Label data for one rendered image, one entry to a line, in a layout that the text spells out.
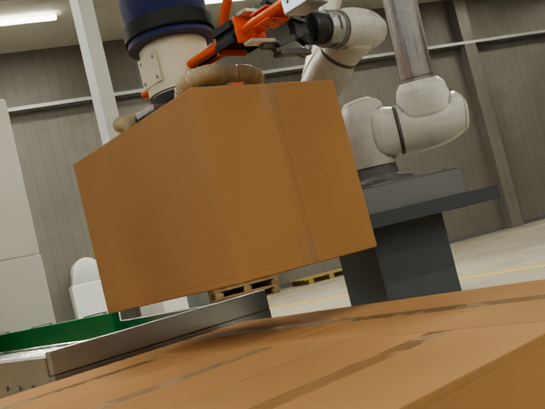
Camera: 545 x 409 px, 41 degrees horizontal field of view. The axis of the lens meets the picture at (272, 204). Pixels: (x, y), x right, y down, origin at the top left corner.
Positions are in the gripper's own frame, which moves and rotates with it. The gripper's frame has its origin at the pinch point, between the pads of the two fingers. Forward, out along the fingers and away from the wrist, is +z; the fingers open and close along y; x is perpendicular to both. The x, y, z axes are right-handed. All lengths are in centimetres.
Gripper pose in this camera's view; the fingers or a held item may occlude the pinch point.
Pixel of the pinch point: (255, 27)
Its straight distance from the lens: 162.9
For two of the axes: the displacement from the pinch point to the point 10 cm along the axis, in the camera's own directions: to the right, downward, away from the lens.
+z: -7.4, 1.4, -6.6
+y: 2.4, 9.7, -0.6
